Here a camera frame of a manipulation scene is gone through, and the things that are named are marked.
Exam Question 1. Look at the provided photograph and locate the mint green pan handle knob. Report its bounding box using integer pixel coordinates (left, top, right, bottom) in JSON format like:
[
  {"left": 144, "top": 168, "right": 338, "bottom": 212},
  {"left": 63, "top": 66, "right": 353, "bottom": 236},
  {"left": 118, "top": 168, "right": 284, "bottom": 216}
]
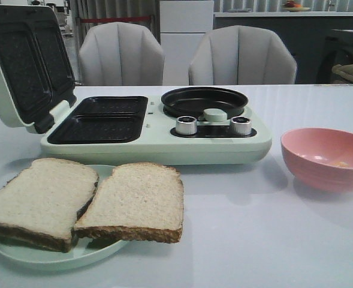
[{"left": 203, "top": 108, "right": 228, "bottom": 122}]

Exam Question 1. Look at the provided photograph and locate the right silver control knob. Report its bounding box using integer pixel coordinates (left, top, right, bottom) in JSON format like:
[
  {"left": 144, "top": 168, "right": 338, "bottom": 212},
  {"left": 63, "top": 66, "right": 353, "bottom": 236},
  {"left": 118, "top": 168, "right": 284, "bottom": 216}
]
[{"left": 230, "top": 116, "right": 252, "bottom": 136}]

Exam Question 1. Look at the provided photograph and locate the silver control knob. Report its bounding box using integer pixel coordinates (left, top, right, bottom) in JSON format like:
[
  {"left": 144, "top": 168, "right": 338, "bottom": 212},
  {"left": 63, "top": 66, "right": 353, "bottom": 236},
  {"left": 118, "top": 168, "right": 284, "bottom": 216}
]
[
  {"left": 230, "top": 116, "right": 252, "bottom": 136},
  {"left": 175, "top": 116, "right": 197, "bottom": 136}
]

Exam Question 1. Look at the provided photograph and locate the grey upholstered chair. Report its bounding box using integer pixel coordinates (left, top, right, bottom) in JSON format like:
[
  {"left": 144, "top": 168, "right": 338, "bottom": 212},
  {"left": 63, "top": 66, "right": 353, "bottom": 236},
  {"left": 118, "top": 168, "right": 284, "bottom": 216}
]
[
  {"left": 79, "top": 22, "right": 164, "bottom": 86},
  {"left": 188, "top": 25, "right": 297, "bottom": 86}
]

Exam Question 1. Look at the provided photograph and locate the shrimp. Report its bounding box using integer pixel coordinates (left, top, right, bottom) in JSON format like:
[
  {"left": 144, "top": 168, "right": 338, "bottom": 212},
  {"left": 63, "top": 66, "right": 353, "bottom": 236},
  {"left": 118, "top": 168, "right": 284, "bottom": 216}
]
[{"left": 329, "top": 161, "right": 349, "bottom": 167}]

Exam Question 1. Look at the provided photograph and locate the right grey upholstered chair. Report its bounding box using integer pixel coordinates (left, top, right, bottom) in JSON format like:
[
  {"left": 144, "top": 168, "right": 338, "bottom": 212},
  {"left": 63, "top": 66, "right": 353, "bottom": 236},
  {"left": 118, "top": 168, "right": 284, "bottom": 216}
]
[{"left": 188, "top": 25, "right": 297, "bottom": 86}]

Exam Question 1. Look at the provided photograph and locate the bread slice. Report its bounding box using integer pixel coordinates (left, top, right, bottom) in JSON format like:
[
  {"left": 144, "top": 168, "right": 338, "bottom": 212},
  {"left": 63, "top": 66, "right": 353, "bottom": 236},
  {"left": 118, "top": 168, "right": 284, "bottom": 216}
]
[
  {"left": 74, "top": 163, "right": 184, "bottom": 243},
  {"left": 0, "top": 158, "right": 99, "bottom": 253}
]

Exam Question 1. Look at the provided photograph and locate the left silver control knob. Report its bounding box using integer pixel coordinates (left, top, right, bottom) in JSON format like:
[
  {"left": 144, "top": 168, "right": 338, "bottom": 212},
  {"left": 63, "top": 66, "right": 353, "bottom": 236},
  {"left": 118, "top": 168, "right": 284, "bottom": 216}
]
[{"left": 175, "top": 116, "right": 197, "bottom": 136}]

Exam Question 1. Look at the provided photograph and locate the white cabinet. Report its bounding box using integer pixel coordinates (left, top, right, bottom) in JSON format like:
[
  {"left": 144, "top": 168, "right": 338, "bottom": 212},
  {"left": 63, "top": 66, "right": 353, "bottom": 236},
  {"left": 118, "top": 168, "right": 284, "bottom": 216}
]
[{"left": 159, "top": 1, "right": 214, "bottom": 86}]

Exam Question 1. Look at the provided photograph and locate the pink bowl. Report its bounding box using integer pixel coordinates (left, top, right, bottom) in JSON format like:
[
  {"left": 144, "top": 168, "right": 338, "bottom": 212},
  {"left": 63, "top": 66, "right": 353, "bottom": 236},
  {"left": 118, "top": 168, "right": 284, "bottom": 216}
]
[{"left": 280, "top": 128, "right": 353, "bottom": 192}]

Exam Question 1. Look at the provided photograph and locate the mint green sandwich maker lid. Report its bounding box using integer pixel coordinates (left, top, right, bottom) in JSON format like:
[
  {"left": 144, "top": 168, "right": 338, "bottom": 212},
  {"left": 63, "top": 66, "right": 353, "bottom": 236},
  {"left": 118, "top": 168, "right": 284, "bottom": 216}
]
[{"left": 0, "top": 4, "right": 76, "bottom": 134}]

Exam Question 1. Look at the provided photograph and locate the mint green breakfast maker base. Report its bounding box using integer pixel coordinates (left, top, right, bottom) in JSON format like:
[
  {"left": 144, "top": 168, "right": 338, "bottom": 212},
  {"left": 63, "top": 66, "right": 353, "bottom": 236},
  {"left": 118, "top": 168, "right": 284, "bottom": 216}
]
[{"left": 41, "top": 95, "right": 272, "bottom": 166}]

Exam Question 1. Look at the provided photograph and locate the dark grey counter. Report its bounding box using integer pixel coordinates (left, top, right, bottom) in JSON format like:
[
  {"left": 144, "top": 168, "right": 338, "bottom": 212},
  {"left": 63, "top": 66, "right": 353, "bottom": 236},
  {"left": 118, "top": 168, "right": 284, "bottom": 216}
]
[{"left": 214, "top": 11, "right": 353, "bottom": 84}]

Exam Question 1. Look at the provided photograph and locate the mint green round plate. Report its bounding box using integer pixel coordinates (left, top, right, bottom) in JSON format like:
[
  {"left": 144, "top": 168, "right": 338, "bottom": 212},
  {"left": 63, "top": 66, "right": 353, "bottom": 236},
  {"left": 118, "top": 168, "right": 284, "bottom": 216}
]
[{"left": 0, "top": 166, "right": 126, "bottom": 271}]

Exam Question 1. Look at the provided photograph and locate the left grey upholstered chair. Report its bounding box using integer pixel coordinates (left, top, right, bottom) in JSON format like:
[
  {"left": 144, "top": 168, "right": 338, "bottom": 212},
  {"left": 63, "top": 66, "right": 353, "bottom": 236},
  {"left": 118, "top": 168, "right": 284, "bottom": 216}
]
[{"left": 79, "top": 22, "right": 164, "bottom": 86}]

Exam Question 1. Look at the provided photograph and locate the fruit plate on counter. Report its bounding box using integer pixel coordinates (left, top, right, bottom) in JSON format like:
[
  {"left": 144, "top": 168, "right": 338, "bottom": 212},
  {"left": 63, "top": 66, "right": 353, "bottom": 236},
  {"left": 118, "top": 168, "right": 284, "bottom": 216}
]
[{"left": 282, "top": 0, "right": 310, "bottom": 12}]

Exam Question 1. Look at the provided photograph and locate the black round frying pan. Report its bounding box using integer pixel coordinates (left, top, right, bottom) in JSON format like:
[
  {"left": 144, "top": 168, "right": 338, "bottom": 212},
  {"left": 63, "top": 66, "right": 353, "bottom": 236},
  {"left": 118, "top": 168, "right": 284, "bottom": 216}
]
[{"left": 161, "top": 86, "right": 248, "bottom": 118}]

